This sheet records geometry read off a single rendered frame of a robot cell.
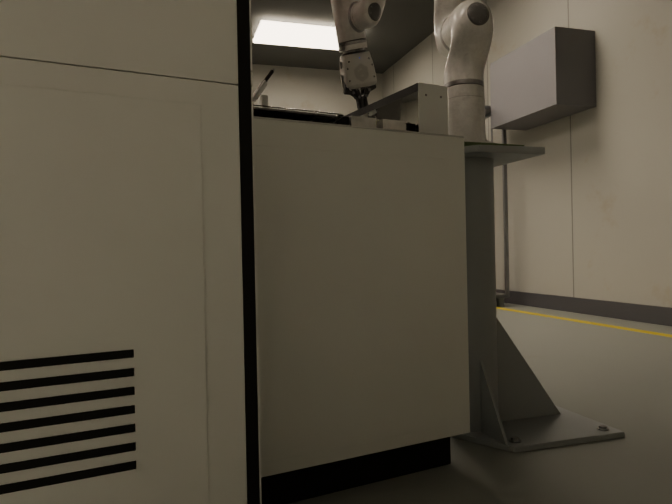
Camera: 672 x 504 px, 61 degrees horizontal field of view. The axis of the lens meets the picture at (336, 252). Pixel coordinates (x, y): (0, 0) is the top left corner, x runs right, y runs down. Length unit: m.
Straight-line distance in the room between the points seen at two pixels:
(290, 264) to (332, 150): 0.27
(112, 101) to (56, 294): 0.29
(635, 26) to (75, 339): 4.33
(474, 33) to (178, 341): 1.23
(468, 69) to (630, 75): 2.98
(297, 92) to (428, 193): 7.07
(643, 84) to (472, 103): 2.92
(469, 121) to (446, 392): 0.77
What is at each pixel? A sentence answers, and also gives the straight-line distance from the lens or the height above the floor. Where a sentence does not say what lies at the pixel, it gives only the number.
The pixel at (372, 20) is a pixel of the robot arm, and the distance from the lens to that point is 1.71.
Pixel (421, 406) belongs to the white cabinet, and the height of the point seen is 0.17.
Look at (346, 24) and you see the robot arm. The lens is 1.75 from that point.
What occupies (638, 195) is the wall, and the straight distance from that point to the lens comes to 4.51.
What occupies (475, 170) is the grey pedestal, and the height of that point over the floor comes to 0.76.
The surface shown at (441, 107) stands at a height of 0.90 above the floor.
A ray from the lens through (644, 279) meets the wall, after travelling 4.47.
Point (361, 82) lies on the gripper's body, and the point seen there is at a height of 1.04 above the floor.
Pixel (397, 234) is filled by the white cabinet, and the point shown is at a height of 0.58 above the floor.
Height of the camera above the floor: 0.54
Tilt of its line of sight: level
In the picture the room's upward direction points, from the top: 1 degrees counter-clockwise
